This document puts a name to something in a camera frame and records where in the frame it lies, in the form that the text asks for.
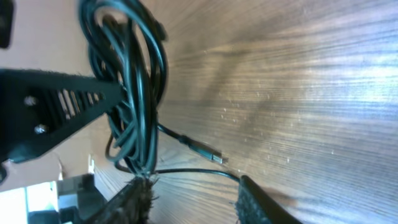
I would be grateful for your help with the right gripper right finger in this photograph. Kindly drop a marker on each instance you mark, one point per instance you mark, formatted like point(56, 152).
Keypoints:
point(254, 206)

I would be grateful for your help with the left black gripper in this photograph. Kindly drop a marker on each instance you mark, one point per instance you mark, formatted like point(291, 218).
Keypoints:
point(40, 109)

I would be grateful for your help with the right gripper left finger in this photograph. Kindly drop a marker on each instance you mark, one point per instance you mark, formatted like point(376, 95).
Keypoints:
point(131, 205)

